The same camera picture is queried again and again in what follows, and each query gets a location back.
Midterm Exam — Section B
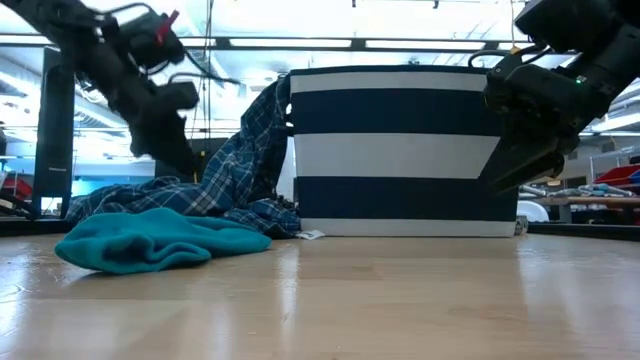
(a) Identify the teal fleece garment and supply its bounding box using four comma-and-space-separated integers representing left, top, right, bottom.
53, 207, 274, 276

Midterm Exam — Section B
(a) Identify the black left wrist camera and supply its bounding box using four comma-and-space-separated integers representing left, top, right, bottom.
117, 12, 186, 69

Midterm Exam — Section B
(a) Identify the blue plaid shirt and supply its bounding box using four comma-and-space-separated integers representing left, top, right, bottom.
64, 74, 326, 241

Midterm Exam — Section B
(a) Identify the navy white striped fabric bin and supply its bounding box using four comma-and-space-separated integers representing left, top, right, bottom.
287, 64, 521, 239

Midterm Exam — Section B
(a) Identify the white round object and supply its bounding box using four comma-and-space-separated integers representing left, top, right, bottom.
516, 199, 551, 224

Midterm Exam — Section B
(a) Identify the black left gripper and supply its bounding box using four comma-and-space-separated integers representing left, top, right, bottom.
74, 44, 201, 176

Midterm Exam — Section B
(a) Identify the white column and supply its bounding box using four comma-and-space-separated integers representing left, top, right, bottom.
275, 134, 297, 201

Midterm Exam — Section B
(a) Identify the red cable clip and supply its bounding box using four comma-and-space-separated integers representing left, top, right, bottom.
154, 9, 180, 46

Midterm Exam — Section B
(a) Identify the pile of folded clothes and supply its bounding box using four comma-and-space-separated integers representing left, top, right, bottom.
547, 182, 639, 199

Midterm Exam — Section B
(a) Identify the red storage bin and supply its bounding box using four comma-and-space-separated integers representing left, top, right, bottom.
593, 163, 640, 187
0, 174, 34, 216

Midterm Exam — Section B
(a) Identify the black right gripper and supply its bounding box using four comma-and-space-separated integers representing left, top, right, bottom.
478, 49, 616, 195

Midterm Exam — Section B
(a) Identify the wooden background table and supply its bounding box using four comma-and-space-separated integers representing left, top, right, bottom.
519, 194, 640, 225

